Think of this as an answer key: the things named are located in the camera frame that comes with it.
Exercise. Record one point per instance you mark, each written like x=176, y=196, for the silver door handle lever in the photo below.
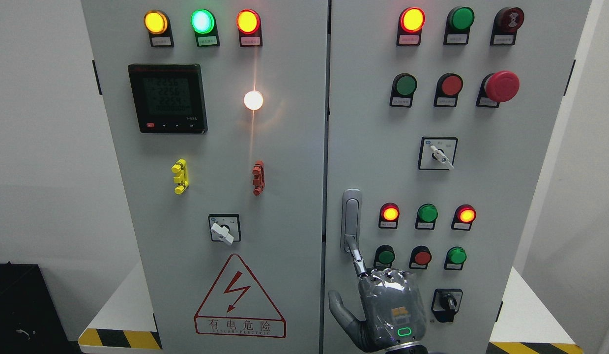
x=351, y=217

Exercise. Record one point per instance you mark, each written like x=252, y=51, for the silver door lock base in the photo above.
x=350, y=194

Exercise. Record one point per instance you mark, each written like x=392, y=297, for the grey left cabinet door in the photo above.
x=281, y=229

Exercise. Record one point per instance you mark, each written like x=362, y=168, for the grey cabinet door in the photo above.
x=375, y=148
x=281, y=229

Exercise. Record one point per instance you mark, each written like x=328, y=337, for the grey right cabinet door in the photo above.
x=375, y=148

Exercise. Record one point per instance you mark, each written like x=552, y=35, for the red terminal clip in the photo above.
x=258, y=177

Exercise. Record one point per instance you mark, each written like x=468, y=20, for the white lit indicator light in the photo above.
x=253, y=100

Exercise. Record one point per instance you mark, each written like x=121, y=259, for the red lit indicator middle left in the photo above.
x=389, y=216

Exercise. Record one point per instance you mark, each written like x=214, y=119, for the red lit indicator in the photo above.
x=410, y=25
x=463, y=218
x=389, y=216

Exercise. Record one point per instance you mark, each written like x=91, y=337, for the green push button lower left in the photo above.
x=384, y=257

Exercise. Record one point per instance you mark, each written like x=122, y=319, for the yellow terminal clip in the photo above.
x=179, y=169

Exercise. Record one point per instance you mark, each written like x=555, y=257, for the green indicator middle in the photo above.
x=426, y=217

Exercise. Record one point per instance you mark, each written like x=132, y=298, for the green push button upper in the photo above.
x=403, y=88

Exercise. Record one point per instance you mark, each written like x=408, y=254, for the red push button lower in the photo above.
x=420, y=258

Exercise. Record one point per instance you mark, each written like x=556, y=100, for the red push button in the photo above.
x=447, y=90
x=420, y=258

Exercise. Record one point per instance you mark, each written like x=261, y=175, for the red electric hazard warning sticker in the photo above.
x=238, y=305

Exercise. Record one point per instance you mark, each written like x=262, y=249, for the black digital power meter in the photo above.
x=168, y=98

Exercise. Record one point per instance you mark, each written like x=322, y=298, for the red lit indicator middle right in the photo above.
x=463, y=218

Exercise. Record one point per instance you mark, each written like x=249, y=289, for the red orange indicator light left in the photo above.
x=249, y=26

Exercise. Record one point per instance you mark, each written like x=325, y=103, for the red push button upper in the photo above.
x=447, y=90

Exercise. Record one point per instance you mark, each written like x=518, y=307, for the green lit indicator light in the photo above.
x=205, y=28

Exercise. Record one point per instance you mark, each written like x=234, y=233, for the red lit indicator top right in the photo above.
x=410, y=25

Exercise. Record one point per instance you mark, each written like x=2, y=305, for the yellow indicator light top left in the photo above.
x=159, y=29

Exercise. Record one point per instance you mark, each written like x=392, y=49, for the red emergency stop mushroom button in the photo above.
x=496, y=88

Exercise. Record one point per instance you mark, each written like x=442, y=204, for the green indicator top right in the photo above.
x=458, y=25

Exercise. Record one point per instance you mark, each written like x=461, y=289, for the white cabinet base platform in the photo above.
x=125, y=324

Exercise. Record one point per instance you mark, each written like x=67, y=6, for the dark red buzzer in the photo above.
x=505, y=26

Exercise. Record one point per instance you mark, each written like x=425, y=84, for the black box at left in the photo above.
x=29, y=323

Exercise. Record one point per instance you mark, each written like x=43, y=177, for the white selector switch left door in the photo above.
x=224, y=228

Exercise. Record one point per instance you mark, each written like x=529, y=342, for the white selector switch upper right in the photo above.
x=437, y=153

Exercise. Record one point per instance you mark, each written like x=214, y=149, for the black key selector switch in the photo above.
x=446, y=304

